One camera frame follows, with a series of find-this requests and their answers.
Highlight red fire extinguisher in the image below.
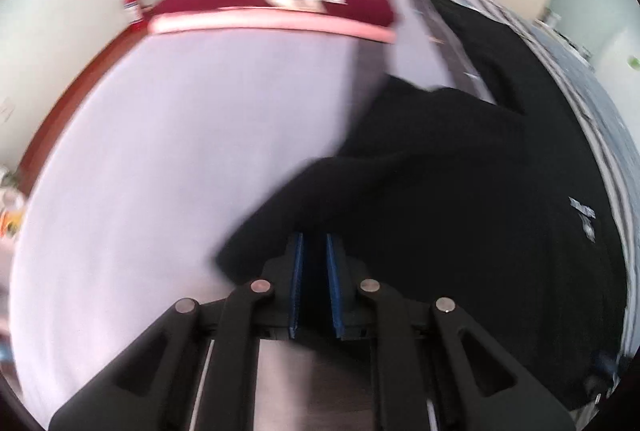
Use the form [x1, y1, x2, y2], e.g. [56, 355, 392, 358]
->
[122, 0, 147, 32]

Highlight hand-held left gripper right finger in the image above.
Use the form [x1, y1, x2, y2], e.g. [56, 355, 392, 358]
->
[325, 232, 574, 431]

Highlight white clutter pile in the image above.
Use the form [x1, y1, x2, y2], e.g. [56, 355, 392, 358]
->
[542, 8, 595, 62]

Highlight black t-shirt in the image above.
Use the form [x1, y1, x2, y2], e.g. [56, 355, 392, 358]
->
[215, 0, 629, 412]

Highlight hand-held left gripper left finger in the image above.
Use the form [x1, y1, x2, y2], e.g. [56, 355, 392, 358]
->
[48, 232, 305, 431]

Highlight colourful clutter pile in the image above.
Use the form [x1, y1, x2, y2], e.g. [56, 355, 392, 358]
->
[0, 165, 27, 239]

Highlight pink folded garment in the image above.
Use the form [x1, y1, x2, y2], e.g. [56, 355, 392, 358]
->
[147, 8, 399, 44]

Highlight white board with green stickers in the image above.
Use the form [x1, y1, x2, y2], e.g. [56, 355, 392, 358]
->
[600, 28, 640, 112]

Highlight grey striped bed sheet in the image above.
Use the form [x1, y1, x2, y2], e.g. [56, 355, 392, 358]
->
[7, 0, 640, 418]

